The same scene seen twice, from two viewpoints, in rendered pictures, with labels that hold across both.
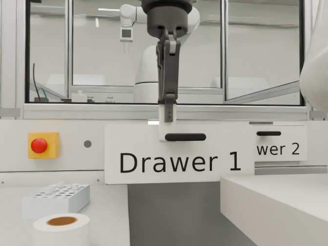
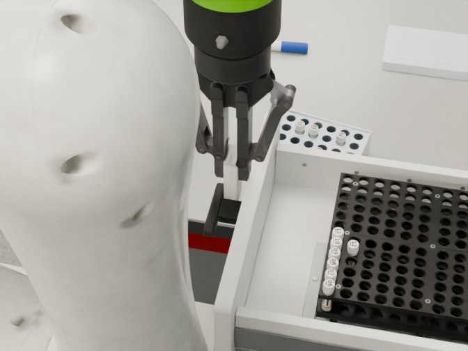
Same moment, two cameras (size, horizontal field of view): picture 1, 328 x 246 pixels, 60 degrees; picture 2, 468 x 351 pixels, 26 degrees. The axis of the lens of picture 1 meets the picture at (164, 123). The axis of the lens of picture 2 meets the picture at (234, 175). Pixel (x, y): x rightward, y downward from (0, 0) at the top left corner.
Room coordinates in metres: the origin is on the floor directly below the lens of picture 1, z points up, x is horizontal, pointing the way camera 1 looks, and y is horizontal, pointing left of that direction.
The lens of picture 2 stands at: (0.77, -0.72, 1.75)
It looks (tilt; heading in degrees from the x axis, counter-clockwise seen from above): 47 degrees down; 109
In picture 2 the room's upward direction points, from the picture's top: straight up
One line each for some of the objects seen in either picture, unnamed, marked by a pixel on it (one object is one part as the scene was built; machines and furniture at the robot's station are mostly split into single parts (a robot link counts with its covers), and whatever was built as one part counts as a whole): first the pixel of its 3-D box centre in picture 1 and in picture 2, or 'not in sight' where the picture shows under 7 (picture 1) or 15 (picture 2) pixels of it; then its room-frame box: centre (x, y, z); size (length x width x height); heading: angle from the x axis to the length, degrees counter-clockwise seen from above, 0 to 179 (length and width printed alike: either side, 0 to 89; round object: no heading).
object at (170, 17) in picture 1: (167, 37); (232, 67); (0.52, -0.01, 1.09); 0.08 x 0.07 x 0.09; 8
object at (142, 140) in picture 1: (181, 153); (249, 232); (0.55, -0.03, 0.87); 0.29 x 0.02 x 0.11; 98
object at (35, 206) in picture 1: (59, 199); (317, 149); (0.56, 0.21, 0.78); 0.12 x 0.08 x 0.04; 178
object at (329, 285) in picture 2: not in sight; (327, 296); (0.66, -0.10, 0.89); 0.01 x 0.01 x 0.05
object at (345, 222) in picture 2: not in sight; (338, 233); (0.65, -0.02, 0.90); 0.18 x 0.02 x 0.01; 98
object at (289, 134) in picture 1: (262, 143); not in sight; (0.88, -0.31, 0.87); 0.29 x 0.02 x 0.11; 98
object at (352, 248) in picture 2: not in sight; (351, 257); (0.67, -0.04, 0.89); 0.01 x 0.01 x 0.05
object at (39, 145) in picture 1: (39, 145); not in sight; (0.75, 0.33, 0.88); 0.04 x 0.03 x 0.04; 98
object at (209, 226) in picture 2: (184, 136); (225, 210); (0.52, -0.04, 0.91); 0.07 x 0.04 x 0.01; 98
